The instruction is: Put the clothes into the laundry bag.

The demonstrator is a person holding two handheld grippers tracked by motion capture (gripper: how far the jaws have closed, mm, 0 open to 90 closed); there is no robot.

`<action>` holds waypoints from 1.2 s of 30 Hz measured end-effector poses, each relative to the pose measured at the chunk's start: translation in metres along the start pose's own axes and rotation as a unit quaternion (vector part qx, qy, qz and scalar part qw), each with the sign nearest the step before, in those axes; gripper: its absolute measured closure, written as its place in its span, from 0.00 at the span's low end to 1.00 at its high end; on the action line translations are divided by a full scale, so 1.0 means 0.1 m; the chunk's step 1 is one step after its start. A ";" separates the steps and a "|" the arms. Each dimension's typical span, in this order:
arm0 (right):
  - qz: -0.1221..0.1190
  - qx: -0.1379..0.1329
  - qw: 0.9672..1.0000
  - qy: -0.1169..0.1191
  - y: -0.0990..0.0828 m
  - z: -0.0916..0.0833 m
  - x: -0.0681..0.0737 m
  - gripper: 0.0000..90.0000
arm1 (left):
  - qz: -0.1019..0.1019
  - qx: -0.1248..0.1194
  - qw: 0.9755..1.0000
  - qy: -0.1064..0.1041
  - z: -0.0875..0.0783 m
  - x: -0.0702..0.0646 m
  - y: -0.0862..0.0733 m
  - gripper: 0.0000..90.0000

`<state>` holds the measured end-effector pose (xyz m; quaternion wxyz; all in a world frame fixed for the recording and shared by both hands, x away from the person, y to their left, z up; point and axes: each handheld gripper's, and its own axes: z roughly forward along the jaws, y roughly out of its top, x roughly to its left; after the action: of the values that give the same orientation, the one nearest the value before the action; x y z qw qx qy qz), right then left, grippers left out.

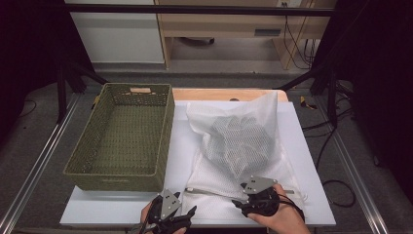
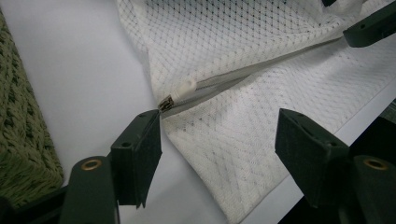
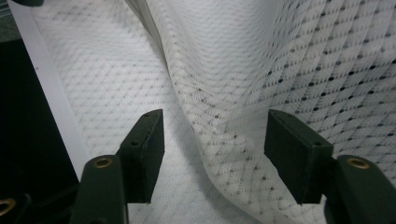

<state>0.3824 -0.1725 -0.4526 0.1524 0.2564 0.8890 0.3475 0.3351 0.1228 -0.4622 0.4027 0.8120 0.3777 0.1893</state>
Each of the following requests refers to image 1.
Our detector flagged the black horizontal frame bar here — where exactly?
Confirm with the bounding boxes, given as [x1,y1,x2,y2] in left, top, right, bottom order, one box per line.
[64,3,337,18]

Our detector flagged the hanging desk cables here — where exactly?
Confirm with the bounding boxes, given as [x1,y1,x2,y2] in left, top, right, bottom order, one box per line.
[282,1,320,71]

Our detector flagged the black metal stand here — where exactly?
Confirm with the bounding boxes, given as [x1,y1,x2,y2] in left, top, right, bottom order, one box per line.
[56,58,110,124]
[277,62,340,128]

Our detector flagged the light wooden desk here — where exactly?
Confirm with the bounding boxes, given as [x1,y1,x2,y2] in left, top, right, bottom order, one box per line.
[154,0,339,71]

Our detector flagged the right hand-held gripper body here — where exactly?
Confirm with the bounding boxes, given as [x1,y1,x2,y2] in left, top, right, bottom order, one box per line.
[240,175,281,217]

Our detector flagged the yellow and black tool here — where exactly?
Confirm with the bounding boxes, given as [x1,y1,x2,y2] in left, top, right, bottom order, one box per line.
[299,96,319,110]

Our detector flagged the person's right hand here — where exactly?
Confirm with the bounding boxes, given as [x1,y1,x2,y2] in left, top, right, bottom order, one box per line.
[247,184,311,234]

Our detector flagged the person's left hand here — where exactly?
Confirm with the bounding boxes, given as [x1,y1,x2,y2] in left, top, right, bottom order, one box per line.
[139,201,188,234]

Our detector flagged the green woven basket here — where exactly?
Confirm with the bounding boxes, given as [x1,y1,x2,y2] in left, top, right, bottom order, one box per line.
[62,82,176,193]

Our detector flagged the aluminium floor rail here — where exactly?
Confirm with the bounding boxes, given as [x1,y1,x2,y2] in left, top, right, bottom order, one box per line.
[315,96,391,234]
[0,94,82,234]

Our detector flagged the black curtain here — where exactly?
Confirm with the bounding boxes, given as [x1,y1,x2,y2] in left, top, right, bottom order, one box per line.
[0,0,96,144]
[311,0,413,203]

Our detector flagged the white cabinet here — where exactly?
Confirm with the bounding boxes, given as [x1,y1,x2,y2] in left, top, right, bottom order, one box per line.
[63,0,166,64]

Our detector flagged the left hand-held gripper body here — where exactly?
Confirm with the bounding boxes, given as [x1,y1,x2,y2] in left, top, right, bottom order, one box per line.
[147,188,193,234]

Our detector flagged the black floor cable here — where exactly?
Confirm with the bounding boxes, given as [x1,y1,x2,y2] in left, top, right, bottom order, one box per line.
[315,125,339,170]
[18,98,37,120]
[301,108,355,131]

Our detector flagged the white wall socket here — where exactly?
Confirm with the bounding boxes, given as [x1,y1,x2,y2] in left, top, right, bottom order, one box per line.
[276,0,303,8]

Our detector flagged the white mesh laundry bag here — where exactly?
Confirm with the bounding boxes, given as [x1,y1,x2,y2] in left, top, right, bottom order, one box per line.
[183,91,308,220]

